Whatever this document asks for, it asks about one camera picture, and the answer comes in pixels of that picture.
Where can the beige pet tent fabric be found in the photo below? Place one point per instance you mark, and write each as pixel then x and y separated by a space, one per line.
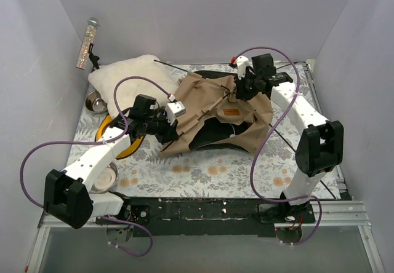
pixel 207 140

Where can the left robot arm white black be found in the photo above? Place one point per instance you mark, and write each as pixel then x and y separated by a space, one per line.
pixel 67 193

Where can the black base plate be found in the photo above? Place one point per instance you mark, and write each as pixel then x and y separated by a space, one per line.
pixel 218 216

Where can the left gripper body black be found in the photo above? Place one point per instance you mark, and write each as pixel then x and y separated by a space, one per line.
pixel 168 130

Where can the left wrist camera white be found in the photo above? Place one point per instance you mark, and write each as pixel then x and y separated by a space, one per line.
pixel 174 110

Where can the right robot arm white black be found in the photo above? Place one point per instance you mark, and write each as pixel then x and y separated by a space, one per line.
pixel 320 147

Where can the white fluffy cushion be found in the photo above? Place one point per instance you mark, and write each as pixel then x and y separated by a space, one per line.
pixel 123 80

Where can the floral table mat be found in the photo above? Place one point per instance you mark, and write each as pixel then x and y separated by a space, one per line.
pixel 212 173

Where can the steel bowl at back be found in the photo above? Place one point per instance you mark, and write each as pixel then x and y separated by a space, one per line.
pixel 94 102

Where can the glitter microphone toy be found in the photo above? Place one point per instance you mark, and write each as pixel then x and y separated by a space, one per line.
pixel 87 43

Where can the steel bowl near front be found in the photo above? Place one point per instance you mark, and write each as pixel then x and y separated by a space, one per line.
pixel 106 180

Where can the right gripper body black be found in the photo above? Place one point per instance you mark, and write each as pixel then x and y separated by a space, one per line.
pixel 241 88

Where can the steel bowl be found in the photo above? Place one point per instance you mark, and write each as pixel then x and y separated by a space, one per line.
pixel 106 180
pixel 94 102

